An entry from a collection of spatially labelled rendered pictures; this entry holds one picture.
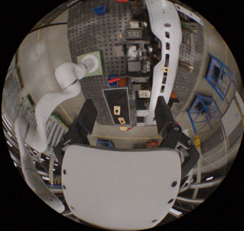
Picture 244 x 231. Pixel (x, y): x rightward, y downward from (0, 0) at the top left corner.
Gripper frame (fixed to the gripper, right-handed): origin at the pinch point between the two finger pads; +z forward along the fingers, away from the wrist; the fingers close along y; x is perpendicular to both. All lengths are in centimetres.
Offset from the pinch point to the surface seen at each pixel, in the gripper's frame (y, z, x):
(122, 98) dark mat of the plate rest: -4.7, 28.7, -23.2
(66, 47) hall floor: -127, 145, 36
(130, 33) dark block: 2.3, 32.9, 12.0
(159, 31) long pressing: 20, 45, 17
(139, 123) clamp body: 7, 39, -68
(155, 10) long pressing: 20, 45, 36
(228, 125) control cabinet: 787, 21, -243
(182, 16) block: 42, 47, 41
